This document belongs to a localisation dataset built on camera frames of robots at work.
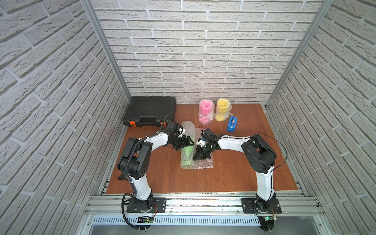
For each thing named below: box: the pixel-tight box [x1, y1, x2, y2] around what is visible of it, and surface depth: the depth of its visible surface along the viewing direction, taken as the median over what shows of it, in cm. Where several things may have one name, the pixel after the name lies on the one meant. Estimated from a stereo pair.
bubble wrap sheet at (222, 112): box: [213, 97, 235, 122], surface depth 102 cm
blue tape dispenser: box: [226, 116, 238, 133], surface depth 105 cm
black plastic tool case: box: [122, 96, 177, 127], surface depth 110 cm
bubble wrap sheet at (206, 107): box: [198, 98, 216, 126], surface depth 102 cm
